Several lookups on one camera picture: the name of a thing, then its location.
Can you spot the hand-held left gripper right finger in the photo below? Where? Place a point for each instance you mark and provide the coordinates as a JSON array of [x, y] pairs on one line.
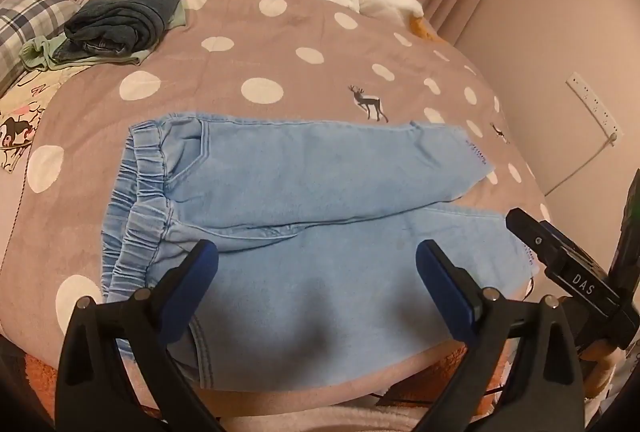
[[441, 279]]

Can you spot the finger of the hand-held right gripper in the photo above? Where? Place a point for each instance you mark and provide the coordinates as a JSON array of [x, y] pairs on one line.
[[540, 242]]

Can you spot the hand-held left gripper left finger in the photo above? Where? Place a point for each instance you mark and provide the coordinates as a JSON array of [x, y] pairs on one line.
[[200, 264]]

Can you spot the light blue denim pants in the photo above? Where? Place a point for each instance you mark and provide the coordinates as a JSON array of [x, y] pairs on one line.
[[300, 171]]

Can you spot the white power strip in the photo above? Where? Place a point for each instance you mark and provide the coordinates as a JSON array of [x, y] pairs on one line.
[[595, 104]]

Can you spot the polka dot blanket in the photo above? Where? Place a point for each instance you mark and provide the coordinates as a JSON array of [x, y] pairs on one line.
[[300, 76]]

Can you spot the printed cream cloth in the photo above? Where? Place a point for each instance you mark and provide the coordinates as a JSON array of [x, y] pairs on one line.
[[20, 111]]

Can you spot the folded dark jeans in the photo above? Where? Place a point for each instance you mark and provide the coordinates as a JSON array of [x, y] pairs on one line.
[[125, 11]]

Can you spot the pale green garment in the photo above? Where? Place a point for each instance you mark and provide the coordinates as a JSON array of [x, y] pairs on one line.
[[40, 54]]

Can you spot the plaid pillow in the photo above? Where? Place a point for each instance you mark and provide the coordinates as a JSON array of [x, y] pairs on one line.
[[25, 21]]

